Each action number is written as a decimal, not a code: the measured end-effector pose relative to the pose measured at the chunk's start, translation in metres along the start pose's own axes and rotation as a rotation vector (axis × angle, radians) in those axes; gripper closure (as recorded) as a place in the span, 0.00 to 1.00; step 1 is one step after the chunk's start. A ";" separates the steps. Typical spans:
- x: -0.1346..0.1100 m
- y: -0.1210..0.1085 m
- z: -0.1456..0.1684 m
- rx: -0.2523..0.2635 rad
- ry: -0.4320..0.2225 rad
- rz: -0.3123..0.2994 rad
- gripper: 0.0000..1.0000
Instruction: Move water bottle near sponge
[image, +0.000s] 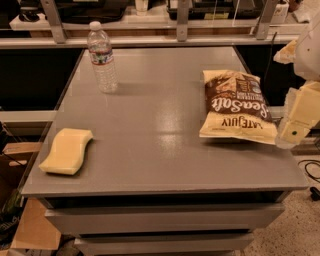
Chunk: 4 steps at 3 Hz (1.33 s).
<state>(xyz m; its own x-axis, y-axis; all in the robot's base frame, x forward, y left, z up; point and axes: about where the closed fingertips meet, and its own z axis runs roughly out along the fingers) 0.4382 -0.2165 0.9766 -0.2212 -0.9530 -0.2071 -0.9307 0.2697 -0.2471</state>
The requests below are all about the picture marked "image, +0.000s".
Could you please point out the sea salt chips bag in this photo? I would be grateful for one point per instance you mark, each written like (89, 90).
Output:
(236, 108)

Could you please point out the grey drawer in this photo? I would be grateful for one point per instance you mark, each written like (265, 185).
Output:
(129, 219)
(163, 244)

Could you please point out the yellow sponge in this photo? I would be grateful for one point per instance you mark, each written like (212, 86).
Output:
(67, 151)

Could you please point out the clear plastic water bottle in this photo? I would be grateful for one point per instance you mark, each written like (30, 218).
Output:
(102, 59)

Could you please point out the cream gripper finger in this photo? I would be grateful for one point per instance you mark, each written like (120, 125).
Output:
(286, 55)
(301, 114)

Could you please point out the grey lower drawer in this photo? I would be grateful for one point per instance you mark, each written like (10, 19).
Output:
(163, 244)

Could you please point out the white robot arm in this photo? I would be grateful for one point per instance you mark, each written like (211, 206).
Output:
(307, 53)

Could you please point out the brown cardboard box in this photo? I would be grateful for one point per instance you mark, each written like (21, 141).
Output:
(22, 225)

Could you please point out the metal shelf rail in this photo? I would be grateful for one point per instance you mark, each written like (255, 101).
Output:
(153, 29)

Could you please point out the grey top drawer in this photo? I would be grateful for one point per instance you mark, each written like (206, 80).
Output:
(129, 219)

